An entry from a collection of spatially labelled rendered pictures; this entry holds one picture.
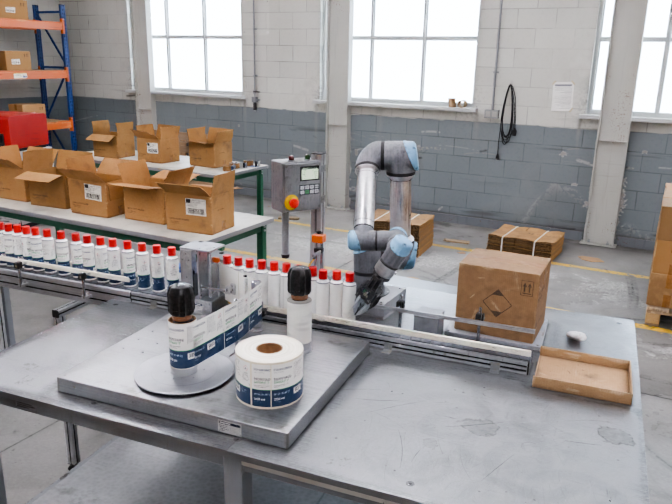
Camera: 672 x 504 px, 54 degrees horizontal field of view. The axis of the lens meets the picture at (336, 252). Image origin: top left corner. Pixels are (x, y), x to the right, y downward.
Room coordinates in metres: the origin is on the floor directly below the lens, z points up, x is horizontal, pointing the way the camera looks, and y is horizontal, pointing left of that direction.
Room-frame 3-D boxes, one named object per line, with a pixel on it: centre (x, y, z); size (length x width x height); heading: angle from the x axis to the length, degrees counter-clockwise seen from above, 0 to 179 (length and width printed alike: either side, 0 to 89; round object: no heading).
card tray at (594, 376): (2.02, -0.84, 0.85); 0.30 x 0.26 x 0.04; 68
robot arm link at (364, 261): (2.67, -0.14, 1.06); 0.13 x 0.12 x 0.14; 84
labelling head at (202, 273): (2.46, 0.52, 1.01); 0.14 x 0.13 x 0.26; 68
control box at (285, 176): (2.51, 0.16, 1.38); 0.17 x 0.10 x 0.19; 123
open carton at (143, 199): (4.38, 1.21, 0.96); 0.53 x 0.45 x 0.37; 154
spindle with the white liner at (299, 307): (2.10, 0.12, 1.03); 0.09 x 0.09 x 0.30
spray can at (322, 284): (2.36, 0.05, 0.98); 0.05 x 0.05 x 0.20
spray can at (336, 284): (2.36, -0.01, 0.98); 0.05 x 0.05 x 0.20
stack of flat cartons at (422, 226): (6.55, -0.62, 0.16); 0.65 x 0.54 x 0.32; 67
